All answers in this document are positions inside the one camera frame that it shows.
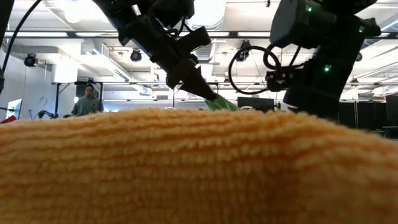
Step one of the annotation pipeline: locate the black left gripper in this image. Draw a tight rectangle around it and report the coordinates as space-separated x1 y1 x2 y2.
124 14 218 101

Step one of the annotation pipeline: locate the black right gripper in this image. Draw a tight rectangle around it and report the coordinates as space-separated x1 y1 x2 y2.
282 57 346 121

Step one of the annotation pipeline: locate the green microfiber towel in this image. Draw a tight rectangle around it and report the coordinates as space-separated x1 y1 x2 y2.
203 93 240 112

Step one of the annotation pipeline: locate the orange microfiber towel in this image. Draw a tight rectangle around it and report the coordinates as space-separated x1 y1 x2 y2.
0 106 398 224

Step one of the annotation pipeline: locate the black partition screen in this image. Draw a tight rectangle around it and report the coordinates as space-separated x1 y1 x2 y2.
338 100 390 131

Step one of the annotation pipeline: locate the black wide monitor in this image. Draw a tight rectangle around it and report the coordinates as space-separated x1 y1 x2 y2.
236 96 277 114

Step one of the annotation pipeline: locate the person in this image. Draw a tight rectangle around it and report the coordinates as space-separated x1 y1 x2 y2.
70 83 105 117

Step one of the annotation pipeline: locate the tilted computer monitor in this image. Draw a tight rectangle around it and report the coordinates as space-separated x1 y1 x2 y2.
5 98 24 121

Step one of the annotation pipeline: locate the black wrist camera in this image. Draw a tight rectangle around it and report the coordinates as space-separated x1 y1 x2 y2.
175 26 213 57
265 70 305 93

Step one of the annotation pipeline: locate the black camera cable loop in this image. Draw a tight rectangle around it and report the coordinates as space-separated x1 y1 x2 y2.
228 45 304 96

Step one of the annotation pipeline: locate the black metal frame stand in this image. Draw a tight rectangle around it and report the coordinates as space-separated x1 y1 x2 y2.
50 80 105 119

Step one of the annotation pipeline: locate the overhead light rail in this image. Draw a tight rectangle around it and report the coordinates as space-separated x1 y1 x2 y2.
0 30 398 40

